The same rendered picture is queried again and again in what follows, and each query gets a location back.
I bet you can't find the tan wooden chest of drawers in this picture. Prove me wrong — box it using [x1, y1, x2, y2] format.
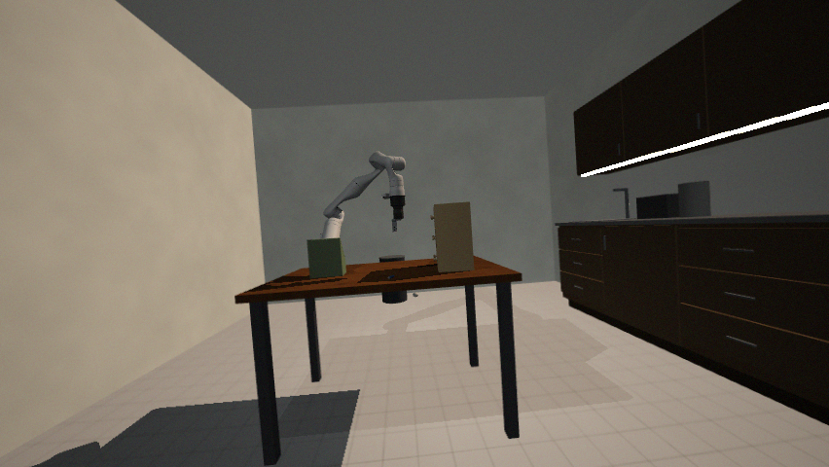
[433, 201, 474, 272]

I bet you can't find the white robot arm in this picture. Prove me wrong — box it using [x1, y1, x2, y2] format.
[320, 152, 406, 239]

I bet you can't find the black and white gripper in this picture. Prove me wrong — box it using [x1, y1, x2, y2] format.
[382, 186, 405, 232]

